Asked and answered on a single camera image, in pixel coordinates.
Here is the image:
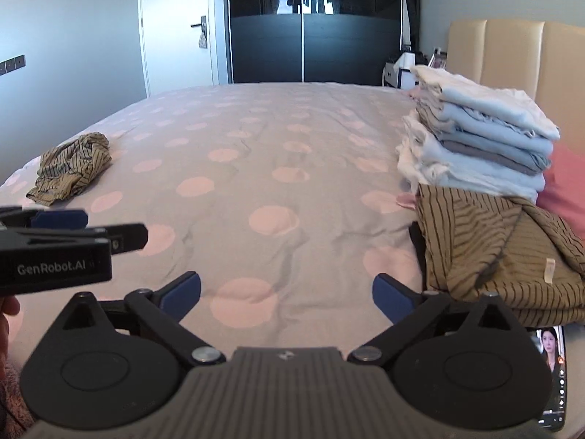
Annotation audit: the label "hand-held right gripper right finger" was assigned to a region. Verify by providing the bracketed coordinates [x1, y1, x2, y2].
[347, 273, 528, 367]

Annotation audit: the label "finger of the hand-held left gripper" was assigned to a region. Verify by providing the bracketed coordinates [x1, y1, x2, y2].
[0, 208, 88, 230]
[0, 223, 149, 257]

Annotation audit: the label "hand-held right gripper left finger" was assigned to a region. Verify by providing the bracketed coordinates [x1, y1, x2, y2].
[46, 271, 227, 367]

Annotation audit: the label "tan striped pants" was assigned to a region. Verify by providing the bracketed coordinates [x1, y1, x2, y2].
[415, 184, 585, 325]

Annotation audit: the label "stack of folded clothes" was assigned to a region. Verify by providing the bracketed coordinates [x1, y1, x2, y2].
[397, 65, 561, 209]

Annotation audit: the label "person's left hand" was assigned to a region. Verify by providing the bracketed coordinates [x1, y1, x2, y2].
[0, 295, 22, 365]

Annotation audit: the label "black garment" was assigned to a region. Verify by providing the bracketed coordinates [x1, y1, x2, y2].
[408, 222, 428, 293]

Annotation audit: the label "crumpled tan striped shirt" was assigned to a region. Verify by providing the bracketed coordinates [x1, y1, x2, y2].
[26, 132, 113, 206]

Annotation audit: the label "purple fuzzy garment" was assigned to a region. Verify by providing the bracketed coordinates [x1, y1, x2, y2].
[0, 361, 35, 439]

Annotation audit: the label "grey bed cover pink dots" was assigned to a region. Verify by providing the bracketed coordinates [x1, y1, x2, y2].
[0, 81, 585, 439]

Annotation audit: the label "smartphone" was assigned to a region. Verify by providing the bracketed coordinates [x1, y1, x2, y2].
[529, 324, 567, 433]

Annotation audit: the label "white door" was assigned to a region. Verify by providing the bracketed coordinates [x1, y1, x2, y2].
[137, 0, 220, 97]

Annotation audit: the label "pink garment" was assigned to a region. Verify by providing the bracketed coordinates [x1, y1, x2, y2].
[536, 141, 585, 239]

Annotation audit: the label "white nightstand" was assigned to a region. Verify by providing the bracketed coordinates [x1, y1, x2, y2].
[381, 51, 419, 89]

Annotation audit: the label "black sliding wardrobe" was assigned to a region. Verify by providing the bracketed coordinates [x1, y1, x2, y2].
[227, 0, 405, 85]

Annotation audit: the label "beige padded headboard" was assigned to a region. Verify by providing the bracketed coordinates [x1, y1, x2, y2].
[445, 19, 585, 156]

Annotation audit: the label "dark hanging cloth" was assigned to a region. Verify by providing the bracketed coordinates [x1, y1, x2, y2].
[400, 0, 421, 51]

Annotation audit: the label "dark wall switch panel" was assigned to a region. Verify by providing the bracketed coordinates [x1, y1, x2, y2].
[0, 55, 26, 75]

